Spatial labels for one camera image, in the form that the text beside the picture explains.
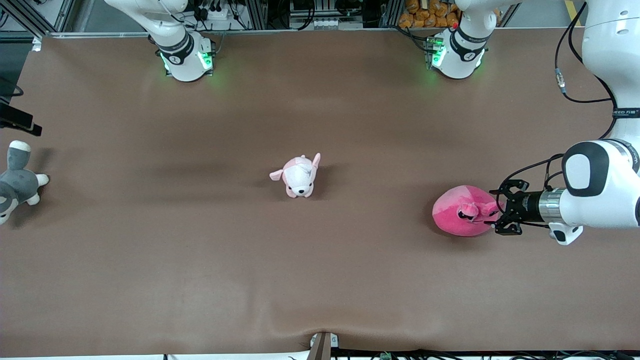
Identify brown table cover cloth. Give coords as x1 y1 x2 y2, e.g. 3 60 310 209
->
0 28 640 357

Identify pale pink white plush dog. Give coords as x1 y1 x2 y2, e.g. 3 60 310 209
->
269 153 321 199

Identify white power strip with plugs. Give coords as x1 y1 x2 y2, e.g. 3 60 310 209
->
196 4 237 22

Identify aluminium frame post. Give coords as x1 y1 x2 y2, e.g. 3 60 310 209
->
247 0 269 31

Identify small white socket strip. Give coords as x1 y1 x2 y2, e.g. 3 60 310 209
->
310 18 352 29

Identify aluminium frame rail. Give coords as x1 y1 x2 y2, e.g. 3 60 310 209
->
42 28 437 39

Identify orange snack packets pile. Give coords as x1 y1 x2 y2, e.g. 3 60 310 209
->
398 0 461 29

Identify grey white plush husky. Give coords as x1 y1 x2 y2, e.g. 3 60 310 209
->
0 140 50 225

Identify round hot pink plush toy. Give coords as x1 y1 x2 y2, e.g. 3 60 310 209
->
432 185 502 237

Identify metal profile table bracket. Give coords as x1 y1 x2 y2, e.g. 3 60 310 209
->
307 332 340 360

